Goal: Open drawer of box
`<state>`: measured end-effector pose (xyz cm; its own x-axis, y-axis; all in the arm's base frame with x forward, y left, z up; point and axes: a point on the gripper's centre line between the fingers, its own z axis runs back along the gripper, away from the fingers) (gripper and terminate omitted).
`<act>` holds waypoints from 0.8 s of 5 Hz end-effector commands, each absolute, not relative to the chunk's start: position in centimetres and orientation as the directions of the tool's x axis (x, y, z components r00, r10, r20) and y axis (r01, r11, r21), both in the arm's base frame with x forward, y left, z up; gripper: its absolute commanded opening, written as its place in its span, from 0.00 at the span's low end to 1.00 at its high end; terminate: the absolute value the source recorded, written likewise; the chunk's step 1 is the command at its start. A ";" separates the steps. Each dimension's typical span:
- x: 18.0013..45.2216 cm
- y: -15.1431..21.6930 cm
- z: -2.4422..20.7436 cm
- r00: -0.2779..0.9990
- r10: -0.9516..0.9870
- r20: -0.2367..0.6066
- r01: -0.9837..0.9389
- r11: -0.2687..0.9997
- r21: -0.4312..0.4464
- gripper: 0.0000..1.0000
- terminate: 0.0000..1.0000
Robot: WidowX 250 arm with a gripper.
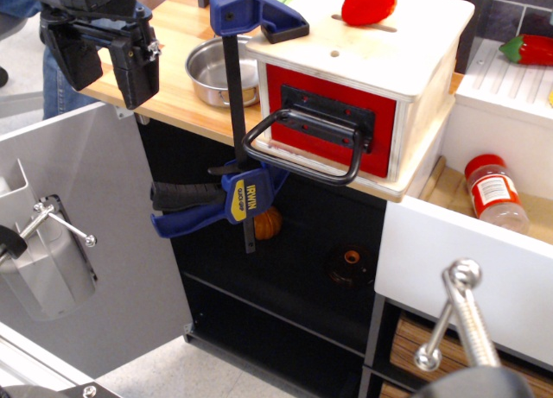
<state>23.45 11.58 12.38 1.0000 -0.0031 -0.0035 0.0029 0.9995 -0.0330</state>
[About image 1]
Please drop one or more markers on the person in blue jeans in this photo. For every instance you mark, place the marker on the person in blue jeans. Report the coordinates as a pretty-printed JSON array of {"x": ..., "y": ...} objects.
[{"x": 58, "y": 96}]

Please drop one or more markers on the stainless steel pot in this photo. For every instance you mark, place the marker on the stainless steel pot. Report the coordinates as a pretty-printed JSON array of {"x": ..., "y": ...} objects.
[{"x": 206, "y": 68}]

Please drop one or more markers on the white dish drying rack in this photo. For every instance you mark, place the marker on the white dish drying rack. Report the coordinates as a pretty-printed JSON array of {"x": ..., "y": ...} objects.
[{"x": 493, "y": 83}]

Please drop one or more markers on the red lid spice jar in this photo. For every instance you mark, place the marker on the red lid spice jar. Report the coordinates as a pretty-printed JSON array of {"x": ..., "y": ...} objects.
[{"x": 493, "y": 193}]

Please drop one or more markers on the blue Irwin bar clamp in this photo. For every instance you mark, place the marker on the blue Irwin bar clamp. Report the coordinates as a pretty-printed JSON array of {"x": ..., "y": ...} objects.
[{"x": 244, "y": 192}]

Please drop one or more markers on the white open drawer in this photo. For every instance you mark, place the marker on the white open drawer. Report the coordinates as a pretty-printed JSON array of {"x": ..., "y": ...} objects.
[{"x": 421, "y": 239}]

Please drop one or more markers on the white wooden box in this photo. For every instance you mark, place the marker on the white wooden box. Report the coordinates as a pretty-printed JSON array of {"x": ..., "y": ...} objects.
[{"x": 408, "y": 57}]

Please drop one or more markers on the woven bamboo basket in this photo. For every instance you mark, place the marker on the woven bamboo basket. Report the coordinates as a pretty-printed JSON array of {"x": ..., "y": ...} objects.
[{"x": 411, "y": 332}]

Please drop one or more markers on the red toy chili pepper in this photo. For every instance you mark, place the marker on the red toy chili pepper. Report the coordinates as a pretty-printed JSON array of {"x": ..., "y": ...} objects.
[{"x": 528, "y": 50}]

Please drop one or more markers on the grey open cabinet door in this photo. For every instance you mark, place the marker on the grey open cabinet door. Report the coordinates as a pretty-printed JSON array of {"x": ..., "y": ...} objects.
[{"x": 96, "y": 286}]

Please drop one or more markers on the dark round bottle object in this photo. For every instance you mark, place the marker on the dark round bottle object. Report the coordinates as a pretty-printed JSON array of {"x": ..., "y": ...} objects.
[{"x": 351, "y": 265}]

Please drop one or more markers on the red drawer front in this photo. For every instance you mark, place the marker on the red drawer front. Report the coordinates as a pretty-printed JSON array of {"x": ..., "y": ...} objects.
[{"x": 376, "y": 160}]

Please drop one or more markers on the black cabinet shelf frame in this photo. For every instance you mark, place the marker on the black cabinet shelf frame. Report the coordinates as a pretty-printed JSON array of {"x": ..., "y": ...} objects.
[{"x": 277, "y": 308}]

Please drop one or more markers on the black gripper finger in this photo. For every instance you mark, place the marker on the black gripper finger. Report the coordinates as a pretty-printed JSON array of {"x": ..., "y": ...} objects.
[
  {"x": 76, "y": 56},
  {"x": 135, "y": 55}
]

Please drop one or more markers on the black metal drawer handle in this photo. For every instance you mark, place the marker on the black metal drawer handle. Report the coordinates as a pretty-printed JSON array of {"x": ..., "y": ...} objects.
[{"x": 326, "y": 119}]

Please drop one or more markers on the red toy bell pepper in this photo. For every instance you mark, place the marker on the red toy bell pepper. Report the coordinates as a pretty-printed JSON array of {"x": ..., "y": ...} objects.
[{"x": 365, "y": 12}]

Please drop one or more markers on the small orange toy pumpkin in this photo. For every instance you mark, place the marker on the small orange toy pumpkin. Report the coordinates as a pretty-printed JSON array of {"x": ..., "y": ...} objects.
[{"x": 268, "y": 224}]

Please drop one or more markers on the silver clamp screw right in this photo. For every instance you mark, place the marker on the silver clamp screw right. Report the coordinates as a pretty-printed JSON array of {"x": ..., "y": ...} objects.
[{"x": 460, "y": 279}]

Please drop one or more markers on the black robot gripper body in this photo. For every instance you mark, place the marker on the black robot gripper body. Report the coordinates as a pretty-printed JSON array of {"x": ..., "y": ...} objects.
[{"x": 101, "y": 23}]

